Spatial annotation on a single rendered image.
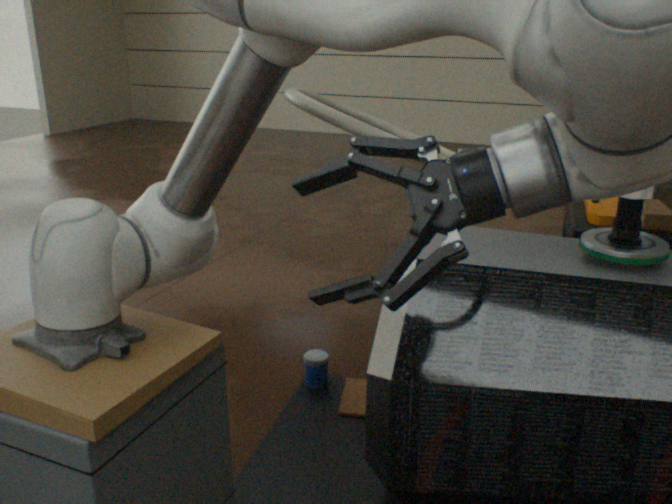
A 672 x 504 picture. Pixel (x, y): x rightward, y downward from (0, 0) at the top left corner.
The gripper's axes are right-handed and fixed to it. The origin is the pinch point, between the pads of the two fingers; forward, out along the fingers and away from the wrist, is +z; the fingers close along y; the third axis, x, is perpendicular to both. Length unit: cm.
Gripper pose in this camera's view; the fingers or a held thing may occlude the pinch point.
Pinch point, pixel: (313, 238)
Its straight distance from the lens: 69.8
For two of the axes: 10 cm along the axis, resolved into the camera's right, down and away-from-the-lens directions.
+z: -9.2, 2.9, 2.8
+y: -1.6, -8.9, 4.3
